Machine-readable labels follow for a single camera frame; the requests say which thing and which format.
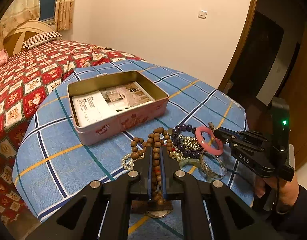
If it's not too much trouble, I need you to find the pink bangle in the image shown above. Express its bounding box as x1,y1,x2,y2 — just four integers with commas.
195,126,223,156

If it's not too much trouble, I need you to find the silver bangle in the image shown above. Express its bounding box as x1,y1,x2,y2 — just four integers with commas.
200,153,227,183

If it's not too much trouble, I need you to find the dark purple bead bracelet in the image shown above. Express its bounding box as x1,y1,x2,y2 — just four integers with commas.
171,123,206,159

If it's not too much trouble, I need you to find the pearl necklace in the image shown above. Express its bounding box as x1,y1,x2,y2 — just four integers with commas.
120,152,145,171

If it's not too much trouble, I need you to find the brown wooden bead necklace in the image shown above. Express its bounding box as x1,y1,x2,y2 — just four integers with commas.
130,126,174,206

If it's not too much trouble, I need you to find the right hand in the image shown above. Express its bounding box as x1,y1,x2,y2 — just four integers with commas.
254,173,299,213

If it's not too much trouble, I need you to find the dark wooden door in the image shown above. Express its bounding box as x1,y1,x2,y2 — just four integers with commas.
228,0,307,168

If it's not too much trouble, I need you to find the paper leaflet in box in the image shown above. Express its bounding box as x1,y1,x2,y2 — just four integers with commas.
72,81,154,127

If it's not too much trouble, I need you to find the pink tin box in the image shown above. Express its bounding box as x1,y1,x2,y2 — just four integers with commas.
67,70,169,146

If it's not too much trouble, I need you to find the red patchwork bedspread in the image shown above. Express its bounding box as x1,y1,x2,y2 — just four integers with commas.
0,40,139,224

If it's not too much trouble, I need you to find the striped pillow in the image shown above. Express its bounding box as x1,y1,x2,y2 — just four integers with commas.
23,31,62,49

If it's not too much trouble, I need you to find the pink pillow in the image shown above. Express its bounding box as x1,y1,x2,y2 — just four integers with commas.
0,49,9,67

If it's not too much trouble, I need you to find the cream wooden headboard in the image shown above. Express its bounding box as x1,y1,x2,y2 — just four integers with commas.
0,20,56,56

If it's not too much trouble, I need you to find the beige patterned curtain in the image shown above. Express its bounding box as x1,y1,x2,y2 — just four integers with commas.
0,0,75,50

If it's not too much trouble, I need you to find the white wall switch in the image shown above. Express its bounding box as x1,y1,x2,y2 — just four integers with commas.
197,10,208,20

